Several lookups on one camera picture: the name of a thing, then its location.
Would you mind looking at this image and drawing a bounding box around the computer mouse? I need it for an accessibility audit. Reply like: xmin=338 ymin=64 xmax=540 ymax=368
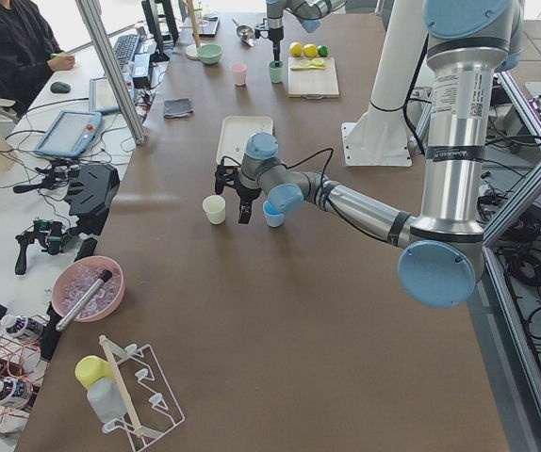
xmin=50 ymin=81 xmax=72 ymax=94

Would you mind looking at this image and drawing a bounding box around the cream plastic cup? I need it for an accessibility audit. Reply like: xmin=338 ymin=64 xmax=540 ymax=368
xmin=202 ymin=195 xmax=226 ymax=225

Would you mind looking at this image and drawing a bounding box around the blue teach pendant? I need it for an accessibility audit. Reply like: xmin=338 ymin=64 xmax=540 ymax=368
xmin=89 ymin=77 xmax=120 ymax=115
xmin=34 ymin=110 xmax=102 ymax=158

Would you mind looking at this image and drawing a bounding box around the wooden cutting board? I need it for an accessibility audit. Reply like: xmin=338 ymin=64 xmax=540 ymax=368
xmin=287 ymin=56 xmax=339 ymax=99

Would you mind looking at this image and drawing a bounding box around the black keyboard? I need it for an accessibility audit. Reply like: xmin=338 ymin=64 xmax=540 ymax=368
xmin=113 ymin=34 xmax=139 ymax=73

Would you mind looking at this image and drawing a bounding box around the mint green bowl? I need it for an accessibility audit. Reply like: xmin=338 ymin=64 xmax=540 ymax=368
xmin=196 ymin=43 xmax=222 ymax=65

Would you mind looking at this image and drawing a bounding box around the aluminium frame post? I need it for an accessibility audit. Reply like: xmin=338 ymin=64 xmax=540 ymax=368
xmin=75 ymin=0 xmax=146 ymax=145

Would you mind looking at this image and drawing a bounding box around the wooden cup tree stand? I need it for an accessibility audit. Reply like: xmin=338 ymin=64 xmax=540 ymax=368
xmin=185 ymin=0 xmax=205 ymax=60

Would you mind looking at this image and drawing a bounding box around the translucent grey cup on rack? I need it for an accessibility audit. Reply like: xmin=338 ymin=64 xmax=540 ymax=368
xmin=87 ymin=378 xmax=127 ymax=424

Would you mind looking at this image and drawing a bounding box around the cream rectangular tray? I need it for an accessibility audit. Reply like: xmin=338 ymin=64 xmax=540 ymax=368
xmin=216 ymin=116 xmax=273 ymax=166

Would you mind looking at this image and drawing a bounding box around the whole yellow lemon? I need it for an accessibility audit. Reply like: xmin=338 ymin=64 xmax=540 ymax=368
xmin=289 ymin=41 xmax=303 ymax=57
xmin=303 ymin=43 xmax=319 ymax=58

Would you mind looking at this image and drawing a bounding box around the blue plastic cup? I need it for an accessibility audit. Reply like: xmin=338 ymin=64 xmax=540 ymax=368
xmin=263 ymin=201 xmax=285 ymax=228

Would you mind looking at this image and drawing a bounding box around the grey folded cloth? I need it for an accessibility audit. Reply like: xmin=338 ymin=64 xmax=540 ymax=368
xmin=163 ymin=98 xmax=193 ymax=119

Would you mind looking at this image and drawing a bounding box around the green plastic cup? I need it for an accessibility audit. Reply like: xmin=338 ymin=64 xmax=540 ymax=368
xmin=269 ymin=61 xmax=283 ymax=84

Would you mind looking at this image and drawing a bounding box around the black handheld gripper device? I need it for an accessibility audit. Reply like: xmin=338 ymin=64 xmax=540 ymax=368
xmin=14 ymin=218 xmax=77 ymax=275

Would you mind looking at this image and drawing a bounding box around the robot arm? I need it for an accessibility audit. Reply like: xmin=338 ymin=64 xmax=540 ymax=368
xmin=262 ymin=0 xmax=346 ymax=63
xmin=215 ymin=1 xmax=523 ymax=307

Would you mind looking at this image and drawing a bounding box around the yellow cup on rack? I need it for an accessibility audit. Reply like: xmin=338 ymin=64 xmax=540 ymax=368
xmin=74 ymin=355 xmax=113 ymax=389

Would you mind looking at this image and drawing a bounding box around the pink plastic cup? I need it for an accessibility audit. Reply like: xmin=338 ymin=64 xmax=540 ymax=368
xmin=231 ymin=62 xmax=248 ymax=87

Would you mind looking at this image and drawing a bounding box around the metal scoop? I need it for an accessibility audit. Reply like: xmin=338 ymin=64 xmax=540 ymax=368
xmin=232 ymin=18 xmax=255 ymax=47

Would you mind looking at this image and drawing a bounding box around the yellow plastic knife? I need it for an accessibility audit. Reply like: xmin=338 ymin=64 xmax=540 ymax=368
xmin=289 ymin=65 xmax=326 ymax=71

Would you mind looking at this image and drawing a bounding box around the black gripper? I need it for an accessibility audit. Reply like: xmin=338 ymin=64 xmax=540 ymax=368
xmin=268 ymin=26 xmax=284 ymax=63
xmin=234 ymin=171 xmax=261 ymax=223

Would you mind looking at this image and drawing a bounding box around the seated person in black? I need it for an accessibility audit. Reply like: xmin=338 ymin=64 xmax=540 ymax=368
xmin=0 ymin=0 xmax=75 ymax=114

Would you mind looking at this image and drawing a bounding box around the green lime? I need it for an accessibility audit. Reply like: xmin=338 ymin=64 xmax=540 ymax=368
xmin=318 ymin=45 xmax=329 ymax=57

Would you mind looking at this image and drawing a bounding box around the white wire cup rack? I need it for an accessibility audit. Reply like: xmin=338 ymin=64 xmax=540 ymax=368
xmin=99 ymin=335 xmax=186 ymax=451

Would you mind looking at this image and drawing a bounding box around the metal muddler tool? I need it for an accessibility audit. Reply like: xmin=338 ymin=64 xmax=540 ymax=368
xmin=55 ymin=269 xmax=112 ymax=331

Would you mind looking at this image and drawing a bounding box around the pink bowl with ice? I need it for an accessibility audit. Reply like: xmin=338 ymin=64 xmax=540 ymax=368
xmin=52 ymin=256 xmax=125 ymax=323

